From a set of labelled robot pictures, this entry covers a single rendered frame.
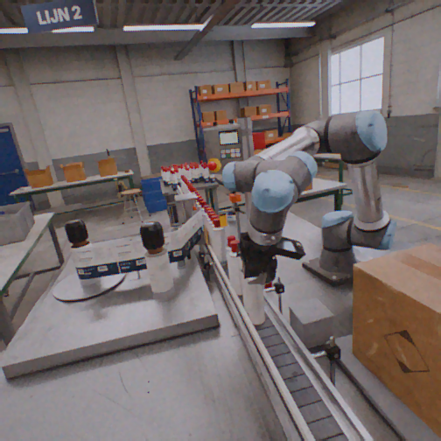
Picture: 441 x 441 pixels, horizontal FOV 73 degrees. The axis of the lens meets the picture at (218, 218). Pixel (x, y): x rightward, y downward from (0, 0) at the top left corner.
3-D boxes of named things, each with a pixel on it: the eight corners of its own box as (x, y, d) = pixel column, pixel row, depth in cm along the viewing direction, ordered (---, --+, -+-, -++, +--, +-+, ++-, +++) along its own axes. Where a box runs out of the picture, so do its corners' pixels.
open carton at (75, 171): (63, 184, 573) (58, 164, 562) (66, 181, 612) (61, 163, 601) (87, 179, 584) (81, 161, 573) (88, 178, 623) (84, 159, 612)
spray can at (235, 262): (232, 290, 112) (226, 241, 106) (245, 287, 113) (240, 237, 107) (235, 297, 107) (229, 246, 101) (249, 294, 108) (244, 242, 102)
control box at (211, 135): (217, 171, 135) (211, 127, 129) (253, 168, 128) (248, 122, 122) (207, 175, 126) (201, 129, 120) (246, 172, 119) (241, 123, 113)
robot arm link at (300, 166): (271, 150, 70) (247, 173, 64) (317, 147, 63) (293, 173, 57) (279, 178, 74) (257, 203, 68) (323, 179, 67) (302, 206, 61)
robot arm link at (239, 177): (305, 116, 103) (213, 159, 72) (337, 112, 96) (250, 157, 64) (309, 150, 107) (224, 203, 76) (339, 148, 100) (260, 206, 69)
